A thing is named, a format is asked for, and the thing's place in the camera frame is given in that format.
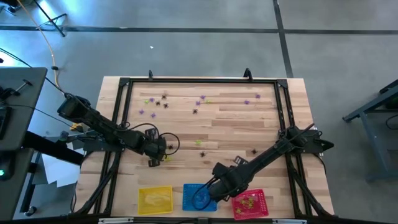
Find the black computer mouse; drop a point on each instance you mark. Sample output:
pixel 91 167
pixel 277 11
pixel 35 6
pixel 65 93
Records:
pixel 4 169

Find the blue grey metal table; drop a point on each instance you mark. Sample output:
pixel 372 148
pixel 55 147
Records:
pixel 373 124

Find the black tripod stand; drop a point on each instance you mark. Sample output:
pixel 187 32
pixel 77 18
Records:
pixel 51 20

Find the black aluminium table frame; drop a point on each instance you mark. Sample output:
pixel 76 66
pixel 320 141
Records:
pixel 233 81

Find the black desk support beam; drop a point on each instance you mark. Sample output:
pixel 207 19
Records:
pixel 56 149

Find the white paper sheet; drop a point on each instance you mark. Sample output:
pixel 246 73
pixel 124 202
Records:
pixel 59 174

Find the black bar clamp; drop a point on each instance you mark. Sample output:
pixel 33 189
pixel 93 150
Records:
pixel 63 135

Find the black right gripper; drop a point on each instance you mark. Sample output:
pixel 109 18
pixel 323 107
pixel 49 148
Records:
pixel 231 185

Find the black caster wheel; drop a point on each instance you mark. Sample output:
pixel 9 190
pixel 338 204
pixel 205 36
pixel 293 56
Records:
pixel 30 211

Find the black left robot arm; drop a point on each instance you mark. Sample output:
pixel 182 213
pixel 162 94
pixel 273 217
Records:
pixel 102 126

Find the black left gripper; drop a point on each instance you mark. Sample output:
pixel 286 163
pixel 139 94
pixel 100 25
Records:
pixel 157 147

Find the dark grey desk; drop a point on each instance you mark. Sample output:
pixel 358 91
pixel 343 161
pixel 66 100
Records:
pixel 28 93

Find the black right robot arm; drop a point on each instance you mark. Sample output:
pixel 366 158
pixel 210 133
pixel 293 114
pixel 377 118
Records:
pixel 270 152

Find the red plastic basket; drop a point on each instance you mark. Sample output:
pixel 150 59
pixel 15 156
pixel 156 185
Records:
pixel 261 214

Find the yellow plastic basket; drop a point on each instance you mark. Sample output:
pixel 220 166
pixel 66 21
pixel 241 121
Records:
pixel 164 210

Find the light grey padded armrest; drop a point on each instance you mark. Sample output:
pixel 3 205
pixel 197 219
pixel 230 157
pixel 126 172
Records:
pixel 289 221
pixel 115 220

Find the blue plastic basket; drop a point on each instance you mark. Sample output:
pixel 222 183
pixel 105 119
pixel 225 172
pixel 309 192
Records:
pixel 186 188

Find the black keyboard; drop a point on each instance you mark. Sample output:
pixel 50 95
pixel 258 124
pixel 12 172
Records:
pixel 3 123

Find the black frame bracket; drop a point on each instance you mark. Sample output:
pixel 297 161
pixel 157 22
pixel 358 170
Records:
pixel 150 74
pixel 247 73

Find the grey table-level camera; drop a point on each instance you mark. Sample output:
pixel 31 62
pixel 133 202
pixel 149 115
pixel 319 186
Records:
pixel 202 221

